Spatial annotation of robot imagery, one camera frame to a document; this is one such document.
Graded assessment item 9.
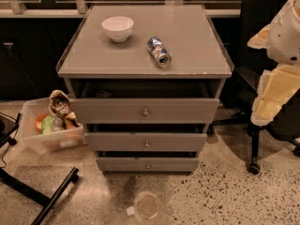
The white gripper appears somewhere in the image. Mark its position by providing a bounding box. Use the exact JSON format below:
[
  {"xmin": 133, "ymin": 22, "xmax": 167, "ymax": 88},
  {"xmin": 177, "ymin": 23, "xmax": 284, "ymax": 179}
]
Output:
[{"xmin": 247, "ymin": 3, "xmax": 300, "ymax": 127}]

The grey bottom drawer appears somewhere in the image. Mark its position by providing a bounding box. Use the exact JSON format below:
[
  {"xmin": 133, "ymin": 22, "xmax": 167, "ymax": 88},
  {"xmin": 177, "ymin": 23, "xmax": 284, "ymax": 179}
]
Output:
[{"xmin": 95, "ymin": 151, "xmax": 199, "ymax": 173}]

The grey drawer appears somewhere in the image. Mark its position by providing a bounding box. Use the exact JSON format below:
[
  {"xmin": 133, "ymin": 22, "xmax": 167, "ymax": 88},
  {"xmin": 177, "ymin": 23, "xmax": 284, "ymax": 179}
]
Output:
[
  {"xmin": 71, "ymin": 80, "xmax": 218, "ymax": 124},
  {"xmin": 86, "ymin": 131, "xmax": 207, "ymax": 152},
  {"xmin": 95, "ymin": 151, "xmax": 199, "ymax": 173}
]

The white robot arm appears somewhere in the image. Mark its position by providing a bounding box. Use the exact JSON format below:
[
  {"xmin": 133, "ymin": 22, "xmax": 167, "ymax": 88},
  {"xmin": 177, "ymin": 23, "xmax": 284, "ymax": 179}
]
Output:
[{"xmin": 247, "ymin": 0, "xmax": 300, "ymax": 127}]

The grey drawer cabinet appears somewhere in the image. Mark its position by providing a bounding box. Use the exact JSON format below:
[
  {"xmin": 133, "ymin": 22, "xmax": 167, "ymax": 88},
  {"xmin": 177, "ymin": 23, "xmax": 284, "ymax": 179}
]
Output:
[{"xmin": 55, "ymin": 4, "xmax": 235, "ymax": 174}]

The small dark item in drawer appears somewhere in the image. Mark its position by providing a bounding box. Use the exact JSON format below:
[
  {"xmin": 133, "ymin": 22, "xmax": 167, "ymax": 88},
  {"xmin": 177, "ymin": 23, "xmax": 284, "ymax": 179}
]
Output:
[{"xmin": 95, "ymin": 91, "xmax": 112, "ymax": 98}]

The grey top drawer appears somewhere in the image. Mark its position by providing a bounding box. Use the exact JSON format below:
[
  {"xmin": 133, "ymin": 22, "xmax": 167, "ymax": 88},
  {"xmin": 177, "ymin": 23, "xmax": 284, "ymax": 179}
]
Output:
[{"xmin": 71, "ymin": 80, "xmax": 218, "ymax": 124}]

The grey middle drawer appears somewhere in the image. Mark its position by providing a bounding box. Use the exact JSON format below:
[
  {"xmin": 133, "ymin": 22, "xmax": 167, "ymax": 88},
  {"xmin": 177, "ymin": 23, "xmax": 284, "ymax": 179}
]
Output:
[{"xmin": 86, "ymin": 131, "xmax": 207, "ymax": 152}]

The black office chair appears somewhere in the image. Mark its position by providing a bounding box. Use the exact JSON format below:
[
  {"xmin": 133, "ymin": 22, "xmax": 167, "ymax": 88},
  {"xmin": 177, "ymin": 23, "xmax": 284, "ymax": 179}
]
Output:
[{"xmin": 219, "ymin": 0, "xmax": 300, "ymax": 174}]

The blue silver soda can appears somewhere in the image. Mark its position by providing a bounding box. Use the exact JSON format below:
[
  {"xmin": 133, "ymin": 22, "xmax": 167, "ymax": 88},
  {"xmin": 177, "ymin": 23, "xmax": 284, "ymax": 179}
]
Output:
[{"xmin": 147, "ymin": 37, "xmax": 172, "ymax": 68}]

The white ceramic bowl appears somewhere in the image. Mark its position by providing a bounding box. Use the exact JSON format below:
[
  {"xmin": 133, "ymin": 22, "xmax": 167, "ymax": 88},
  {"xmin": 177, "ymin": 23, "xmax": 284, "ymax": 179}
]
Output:
[{"xmin": 102, "ymin": 16, "xmax": 134, "ymax": 42}]

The brown chip bag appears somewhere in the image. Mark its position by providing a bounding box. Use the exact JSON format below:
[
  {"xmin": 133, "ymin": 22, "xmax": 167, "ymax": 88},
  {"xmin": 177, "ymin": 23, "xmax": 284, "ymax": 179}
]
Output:
[{"xmin": 49, "ymin": 90, "xmax": 76, "ymax": 121}]

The green apple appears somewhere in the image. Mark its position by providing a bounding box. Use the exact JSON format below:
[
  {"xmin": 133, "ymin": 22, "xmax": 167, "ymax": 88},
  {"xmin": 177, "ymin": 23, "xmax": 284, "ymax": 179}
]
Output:
[{"xmin": 41, "ymin": 115, "xmax": 53, "ymax": 134}]

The orange fruit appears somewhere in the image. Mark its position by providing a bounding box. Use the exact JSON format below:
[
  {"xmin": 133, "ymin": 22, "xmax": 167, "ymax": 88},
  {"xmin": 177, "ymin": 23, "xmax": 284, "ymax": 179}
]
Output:
[{"xmin": 35, "ymin": 113, "xmax": 47, "ymax": 133}]

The clear plastic bin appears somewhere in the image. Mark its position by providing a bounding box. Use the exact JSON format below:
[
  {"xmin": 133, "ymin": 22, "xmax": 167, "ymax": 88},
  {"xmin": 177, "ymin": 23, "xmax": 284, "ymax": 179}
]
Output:
[{"xmin": 19, "ymin": 97, "xmax": 86, "ymax": 154}]

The black metal stand base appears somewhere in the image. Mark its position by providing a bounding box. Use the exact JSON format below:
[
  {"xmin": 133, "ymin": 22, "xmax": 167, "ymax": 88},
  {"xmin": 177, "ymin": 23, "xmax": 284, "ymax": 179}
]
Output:
[{"xmin": 0, "ymin": 112, "xmax": 80, "ymax": 225}]

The black cable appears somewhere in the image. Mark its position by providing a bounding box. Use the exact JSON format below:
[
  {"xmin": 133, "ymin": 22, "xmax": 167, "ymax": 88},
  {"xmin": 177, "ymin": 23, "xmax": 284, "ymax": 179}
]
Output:
[{"xmin": 0, "ymin": 111, "xmax": 20, "ymax": 169}]

